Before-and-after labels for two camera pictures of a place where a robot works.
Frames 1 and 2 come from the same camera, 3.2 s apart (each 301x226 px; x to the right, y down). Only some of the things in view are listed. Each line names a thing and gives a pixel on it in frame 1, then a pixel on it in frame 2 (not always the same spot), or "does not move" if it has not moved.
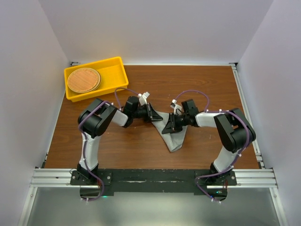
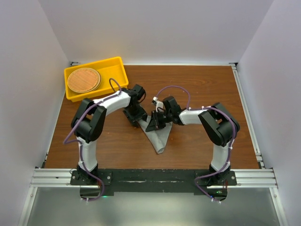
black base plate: [109, 181] does not move
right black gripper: [169, 128] -> [154, 124]
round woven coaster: [83, 80] does not move
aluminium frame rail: [246, 178] does not move
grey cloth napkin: [174, 140] -> [158, 137]
